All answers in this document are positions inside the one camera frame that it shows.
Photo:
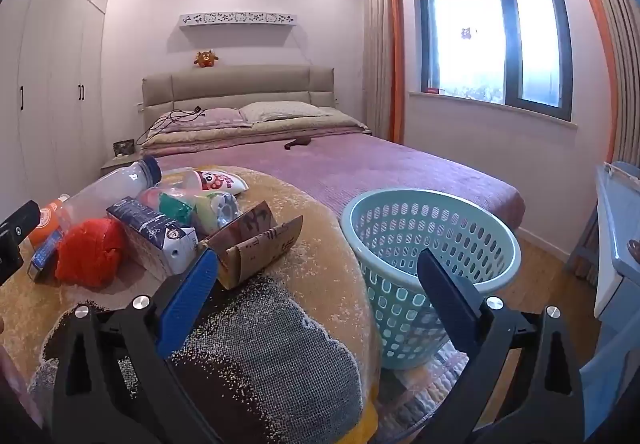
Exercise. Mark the pink pillow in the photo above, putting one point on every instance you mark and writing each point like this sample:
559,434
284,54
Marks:
215,119

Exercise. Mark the small red box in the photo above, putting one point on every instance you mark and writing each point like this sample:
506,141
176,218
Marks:
434,89

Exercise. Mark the small dark picture frame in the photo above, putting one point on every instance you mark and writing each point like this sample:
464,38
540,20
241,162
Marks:
124,148

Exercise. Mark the folded beige quilt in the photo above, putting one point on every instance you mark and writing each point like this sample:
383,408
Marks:
280,130

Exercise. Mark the orange plush toy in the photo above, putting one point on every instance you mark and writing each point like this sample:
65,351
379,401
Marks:
207,59

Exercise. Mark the red and white paper cup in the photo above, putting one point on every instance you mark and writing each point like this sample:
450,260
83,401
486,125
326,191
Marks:
220,181

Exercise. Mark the clear plastic wrapper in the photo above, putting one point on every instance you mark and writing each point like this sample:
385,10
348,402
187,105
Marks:
172,179

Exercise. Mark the white wall shelf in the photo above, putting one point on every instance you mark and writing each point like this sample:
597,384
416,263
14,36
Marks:
237,19

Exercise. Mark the light blue cabinet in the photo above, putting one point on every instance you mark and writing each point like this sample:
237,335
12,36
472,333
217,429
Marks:
612,249

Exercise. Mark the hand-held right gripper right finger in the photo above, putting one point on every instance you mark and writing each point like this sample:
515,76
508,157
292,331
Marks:
450,304

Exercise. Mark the white wardrobe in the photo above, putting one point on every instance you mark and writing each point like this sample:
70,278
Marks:
60,74

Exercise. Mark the beige patterned pillow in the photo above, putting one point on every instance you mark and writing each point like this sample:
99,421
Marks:
280,110

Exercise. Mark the green snack packet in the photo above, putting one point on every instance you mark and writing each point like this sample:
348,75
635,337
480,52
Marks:
177,208

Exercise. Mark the grey patterned floor mat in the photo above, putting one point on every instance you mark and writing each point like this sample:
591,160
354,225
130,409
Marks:
425,389

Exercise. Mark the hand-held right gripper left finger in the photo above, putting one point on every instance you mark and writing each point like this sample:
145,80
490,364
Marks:
187,294

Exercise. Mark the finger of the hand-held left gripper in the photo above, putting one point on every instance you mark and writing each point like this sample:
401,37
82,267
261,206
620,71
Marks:
15,234

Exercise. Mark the brown cardboard box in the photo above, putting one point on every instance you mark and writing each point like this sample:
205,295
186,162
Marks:
260,244

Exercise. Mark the purple bedspread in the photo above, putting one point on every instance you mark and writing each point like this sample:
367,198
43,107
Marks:
375,164

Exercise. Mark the yellow printed plush blanket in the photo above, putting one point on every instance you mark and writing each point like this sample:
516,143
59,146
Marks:
310,274

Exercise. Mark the small blue box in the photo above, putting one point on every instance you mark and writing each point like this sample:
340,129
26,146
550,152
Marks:
45,254

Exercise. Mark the clear bottle with blue cap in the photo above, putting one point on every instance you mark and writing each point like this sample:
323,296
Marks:
110,186

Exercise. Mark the white windowsill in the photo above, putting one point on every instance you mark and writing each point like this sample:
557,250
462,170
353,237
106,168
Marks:
500,108

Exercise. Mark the beige and orange curtain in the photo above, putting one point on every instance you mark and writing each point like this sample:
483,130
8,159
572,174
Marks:
382,49
620,49

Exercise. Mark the beige upholstered bed headboard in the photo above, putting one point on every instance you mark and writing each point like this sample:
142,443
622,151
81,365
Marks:
225,87

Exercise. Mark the dark framed window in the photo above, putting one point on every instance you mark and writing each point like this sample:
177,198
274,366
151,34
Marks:
465,49

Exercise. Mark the orange drink bottle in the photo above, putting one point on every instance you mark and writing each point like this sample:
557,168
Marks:
47,219

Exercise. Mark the red plastic bag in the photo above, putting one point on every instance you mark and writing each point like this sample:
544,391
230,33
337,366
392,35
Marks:
90,251

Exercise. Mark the light green plastic basket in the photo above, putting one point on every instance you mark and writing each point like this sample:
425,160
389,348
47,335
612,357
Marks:
400,224

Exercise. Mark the beige nightstand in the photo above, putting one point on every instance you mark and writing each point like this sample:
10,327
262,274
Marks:
117,167

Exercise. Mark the brown object on bedspread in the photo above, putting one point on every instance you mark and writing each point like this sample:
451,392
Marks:
297,143

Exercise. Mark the small window sticker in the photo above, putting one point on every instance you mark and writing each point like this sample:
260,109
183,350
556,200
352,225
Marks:
467,33

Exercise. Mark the blue and white carton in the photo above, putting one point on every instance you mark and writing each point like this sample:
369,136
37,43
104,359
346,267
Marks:
150,234

